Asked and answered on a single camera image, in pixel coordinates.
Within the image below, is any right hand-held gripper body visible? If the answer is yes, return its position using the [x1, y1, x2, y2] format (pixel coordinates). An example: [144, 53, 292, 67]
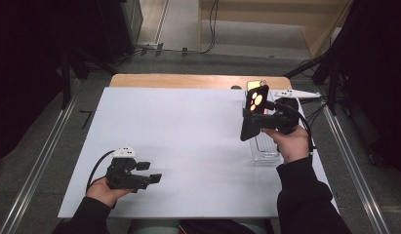
[261, 89, 322, 135]

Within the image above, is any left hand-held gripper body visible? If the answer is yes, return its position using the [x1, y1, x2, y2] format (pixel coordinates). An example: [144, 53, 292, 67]
[104, 145, 152, 193]

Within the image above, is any black phone case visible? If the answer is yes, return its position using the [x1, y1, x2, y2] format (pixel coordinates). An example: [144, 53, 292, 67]
[239, 84, 270, 142]

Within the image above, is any clear plastic rack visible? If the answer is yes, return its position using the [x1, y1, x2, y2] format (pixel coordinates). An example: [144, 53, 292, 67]
[243, 90, 287, 164]

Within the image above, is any person's left hand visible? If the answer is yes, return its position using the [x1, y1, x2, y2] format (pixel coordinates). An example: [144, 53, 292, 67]
[85, 176, 135, 208]

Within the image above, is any person's right hand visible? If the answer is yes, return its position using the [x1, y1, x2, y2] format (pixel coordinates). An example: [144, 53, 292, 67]
[262, 125, 310, 165]

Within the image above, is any white board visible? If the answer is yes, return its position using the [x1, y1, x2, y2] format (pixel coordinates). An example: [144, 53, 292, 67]
[57, 86, 340, 219]

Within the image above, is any black stand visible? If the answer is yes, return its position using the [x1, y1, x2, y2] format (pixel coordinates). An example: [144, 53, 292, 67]
[58, 45, 118, 110]
[284, 48, 352, 116]

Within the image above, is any light wooden shelf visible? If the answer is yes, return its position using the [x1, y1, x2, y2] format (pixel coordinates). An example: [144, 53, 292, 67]
[197, 0, 352, 58]

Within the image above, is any wooden table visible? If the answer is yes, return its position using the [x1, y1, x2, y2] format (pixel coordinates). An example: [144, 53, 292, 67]
[108, 73, 293, 91]

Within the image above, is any black curtain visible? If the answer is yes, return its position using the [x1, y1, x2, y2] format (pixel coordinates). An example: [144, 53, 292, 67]
[0, 0, 101, 164]
[331, 0, 401, 176]

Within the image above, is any black cabinet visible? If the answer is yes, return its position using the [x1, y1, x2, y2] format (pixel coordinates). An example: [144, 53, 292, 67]
[97, 0, 144, 64]

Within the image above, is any left hand-held gripper cable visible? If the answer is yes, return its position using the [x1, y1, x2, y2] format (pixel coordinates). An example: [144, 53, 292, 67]
[85, 149, 115, 193]

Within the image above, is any hand-held gripper cable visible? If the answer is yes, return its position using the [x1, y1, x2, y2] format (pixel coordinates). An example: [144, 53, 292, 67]
[85, 149, 115, 193]
[279, 101, 315, 155]

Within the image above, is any right hand-held gripper cable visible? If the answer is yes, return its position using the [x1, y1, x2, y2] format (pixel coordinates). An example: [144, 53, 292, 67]
[279, 101, 315, 155]

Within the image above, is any metal floor rail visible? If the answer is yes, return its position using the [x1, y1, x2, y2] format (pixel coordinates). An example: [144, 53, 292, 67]
[0, 77, 82, 234]
[321, 97, 392, 234]

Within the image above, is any black hanging cable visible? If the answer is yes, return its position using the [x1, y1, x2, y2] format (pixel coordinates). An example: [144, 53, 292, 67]
[184, 0, 221, 55]

